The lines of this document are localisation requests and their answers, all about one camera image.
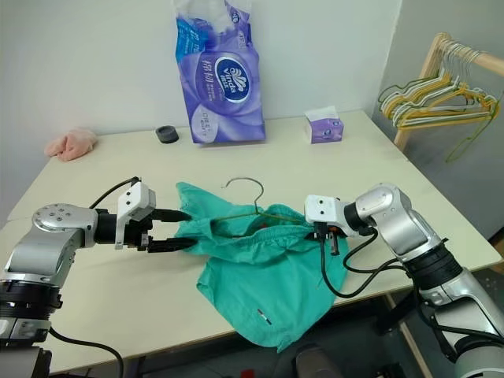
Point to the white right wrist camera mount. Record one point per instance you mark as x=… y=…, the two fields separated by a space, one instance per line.
x=323 y=210

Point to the dark rounded shape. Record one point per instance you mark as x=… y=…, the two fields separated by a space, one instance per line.
x=317 y=362

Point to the purple Vinda tissue multipack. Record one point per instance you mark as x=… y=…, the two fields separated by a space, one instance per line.
x=224 y=90

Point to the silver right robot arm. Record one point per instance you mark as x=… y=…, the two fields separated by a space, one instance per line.
x=417 y=244

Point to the pink cloth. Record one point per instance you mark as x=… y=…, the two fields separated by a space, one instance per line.
x=73 y=143

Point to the bundle of clothes hangers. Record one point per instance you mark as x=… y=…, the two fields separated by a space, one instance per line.
x=423 y=92

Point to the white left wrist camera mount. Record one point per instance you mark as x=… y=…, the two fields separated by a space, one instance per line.
x=136 y=201

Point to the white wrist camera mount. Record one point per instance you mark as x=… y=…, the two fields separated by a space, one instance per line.
x=136 y=201
x=323 y=210

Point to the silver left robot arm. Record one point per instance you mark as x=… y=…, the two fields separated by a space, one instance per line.
x=47 y=236

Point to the small red part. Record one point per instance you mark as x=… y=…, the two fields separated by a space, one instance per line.
x=246 y=373

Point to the black round lid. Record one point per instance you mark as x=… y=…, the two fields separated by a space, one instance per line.
x=167 y=134

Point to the small purple tissue pack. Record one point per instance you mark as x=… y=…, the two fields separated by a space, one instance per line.
x=325 y=132

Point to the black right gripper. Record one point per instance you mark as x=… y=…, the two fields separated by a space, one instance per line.
x=327 y=232

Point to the teal green garment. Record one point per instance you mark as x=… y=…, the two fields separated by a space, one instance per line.
x=267 y=275

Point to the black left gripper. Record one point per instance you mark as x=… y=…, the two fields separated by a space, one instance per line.
x=138 y=236

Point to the wooden clothes rack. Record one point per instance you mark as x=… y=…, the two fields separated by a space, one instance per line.
x=429 y=67

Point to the black table leg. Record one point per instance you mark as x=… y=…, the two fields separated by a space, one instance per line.
x=395 y=319

